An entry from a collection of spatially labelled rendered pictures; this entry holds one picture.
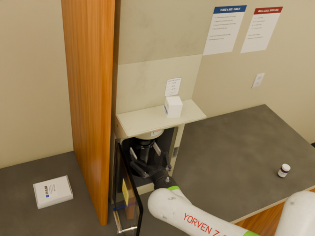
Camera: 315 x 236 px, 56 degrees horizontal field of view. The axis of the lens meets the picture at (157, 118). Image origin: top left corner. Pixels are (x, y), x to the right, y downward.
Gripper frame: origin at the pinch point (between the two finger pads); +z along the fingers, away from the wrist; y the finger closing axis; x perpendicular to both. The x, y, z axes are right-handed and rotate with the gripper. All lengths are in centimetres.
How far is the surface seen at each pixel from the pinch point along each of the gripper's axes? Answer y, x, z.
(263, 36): -92, -31, 36
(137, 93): 10.0, -39.4, -7.6
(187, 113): -7.9, -31.8, -15.1
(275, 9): -94, -47, 36
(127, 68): 14, -50, -8
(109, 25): 24, -69, -17
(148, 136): 1.7, -13.6, -5.5
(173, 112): -1.1, -34.5, -15.6
